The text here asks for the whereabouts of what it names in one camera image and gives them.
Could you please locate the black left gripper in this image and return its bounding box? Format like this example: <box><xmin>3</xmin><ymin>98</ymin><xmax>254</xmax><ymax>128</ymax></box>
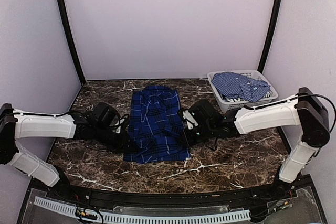
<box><xmin>93</xmin><ymin>124</ymin><xmax>138</xmax><ymax>154</ymax></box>

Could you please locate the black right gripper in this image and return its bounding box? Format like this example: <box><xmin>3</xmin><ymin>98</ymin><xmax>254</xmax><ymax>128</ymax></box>
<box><xmin>177</xmin><ymin>122</ymin><xmax>216</xmax><ymax>147</ymax></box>

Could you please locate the blue plaid long sleeve shirt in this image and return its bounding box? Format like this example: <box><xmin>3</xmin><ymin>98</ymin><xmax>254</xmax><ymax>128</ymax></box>
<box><xmin>123</xmin><ymin>85</ymin><xmax>191</xmax><ymax>164</ymax></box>

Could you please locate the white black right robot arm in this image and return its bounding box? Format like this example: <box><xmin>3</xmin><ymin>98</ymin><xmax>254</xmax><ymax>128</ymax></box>
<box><xmin>179</xmin><ymin>87</ymin><xmax>335</xmax><ymax>200</ymax></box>

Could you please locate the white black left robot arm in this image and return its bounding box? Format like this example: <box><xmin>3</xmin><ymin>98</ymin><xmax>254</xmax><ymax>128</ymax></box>
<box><xmin>1</xmin><ymin>102</ymin><xmax>139</xmax><ymax>201</ymax></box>

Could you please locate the white plastic laundry basket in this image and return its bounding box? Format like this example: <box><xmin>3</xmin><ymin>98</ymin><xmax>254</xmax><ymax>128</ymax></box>
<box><xmin>207</xmin><ymin>70</ymin><xmax>278</xmax><ymax>112</ymax></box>

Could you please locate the black white garment in basket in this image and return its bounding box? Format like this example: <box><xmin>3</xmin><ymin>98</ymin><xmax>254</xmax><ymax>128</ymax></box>
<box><xmin>220</xmin><ymin>92</ymin><xmax>272</xmax><ymax>102</ymax></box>

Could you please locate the blue small-check shirt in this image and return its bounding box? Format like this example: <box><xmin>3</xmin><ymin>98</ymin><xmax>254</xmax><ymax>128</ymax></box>
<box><xmin>212</xmin><ymin>72</ymin><xmax>270</xmax><ymax>102</ymax></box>

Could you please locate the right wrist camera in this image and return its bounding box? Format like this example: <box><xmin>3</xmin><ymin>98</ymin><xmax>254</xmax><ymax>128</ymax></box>
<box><xmin>178</xmin><ymin>99</ymin><xmax>223</xmax><ymax>130</ymax></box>

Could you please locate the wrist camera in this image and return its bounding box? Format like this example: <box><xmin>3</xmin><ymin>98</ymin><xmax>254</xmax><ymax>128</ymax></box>
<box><xmin>178</xmin><ymin>99</ymin><xmax>223</xmax><ymax>130</ymax></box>
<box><xmin>87</xmin><ymin>102</ymin><xmax>130</xmax><ymax>133</ymax></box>

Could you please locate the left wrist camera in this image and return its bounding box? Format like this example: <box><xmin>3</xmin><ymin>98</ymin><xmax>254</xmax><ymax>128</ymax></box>
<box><xmin>87</xmin><ymin>102</ymin><xmax>130</xmax><ymax>133</ymax></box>

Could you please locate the white slotted cable duct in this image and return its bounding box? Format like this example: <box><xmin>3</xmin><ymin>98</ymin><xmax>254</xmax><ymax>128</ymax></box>
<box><xmin>34</xmin><ymin>196</ymin><xmax>251</xmax><ymax>223</ymax></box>

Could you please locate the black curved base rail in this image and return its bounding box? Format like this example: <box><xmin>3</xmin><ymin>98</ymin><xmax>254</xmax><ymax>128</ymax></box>
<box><xmin>26</xmin><ymin>175</ymin><xmax>313</xmax><ymax>210</ymax></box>

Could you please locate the black frame post right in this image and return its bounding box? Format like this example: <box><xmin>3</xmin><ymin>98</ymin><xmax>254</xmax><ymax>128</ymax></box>
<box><xmin>257</xmin><ymin>0</ymin><xmax>281</xmax><ymax>73</ymax></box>

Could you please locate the black frame post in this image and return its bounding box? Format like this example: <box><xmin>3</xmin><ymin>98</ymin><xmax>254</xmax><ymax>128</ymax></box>
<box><xmin>257</xmin><ymin>0</ymin><xmax>281</xmax><ymax>73</ymax></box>
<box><xmin>57</xmin><ymin>0</ymin><xmax>86</xmax><ymax>86</ymax></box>

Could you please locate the black frame post left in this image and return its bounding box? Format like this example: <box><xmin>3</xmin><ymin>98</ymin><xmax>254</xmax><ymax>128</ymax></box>
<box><xmin>57</xmin><ymin>0</ymin><xmax>86</xmax><ymax>86</ymax></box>

